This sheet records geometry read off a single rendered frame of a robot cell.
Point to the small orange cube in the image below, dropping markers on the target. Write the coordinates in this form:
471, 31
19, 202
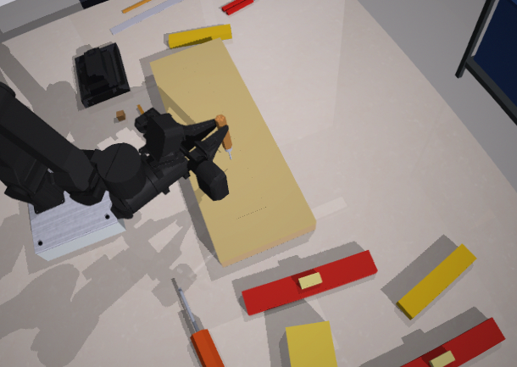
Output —
120, 115

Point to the tan rectangular panel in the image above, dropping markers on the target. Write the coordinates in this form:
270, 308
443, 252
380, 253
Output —
265, 206

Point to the red flat bar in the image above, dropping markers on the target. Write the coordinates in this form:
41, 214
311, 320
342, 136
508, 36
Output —
462, 348
308, 283

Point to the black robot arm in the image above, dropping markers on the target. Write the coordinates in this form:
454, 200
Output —
29, 146

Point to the light grey flat bar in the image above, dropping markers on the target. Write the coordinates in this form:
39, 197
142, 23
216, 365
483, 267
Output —
141, 17

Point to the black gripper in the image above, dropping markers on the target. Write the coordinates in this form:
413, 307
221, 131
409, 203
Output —
211, 179

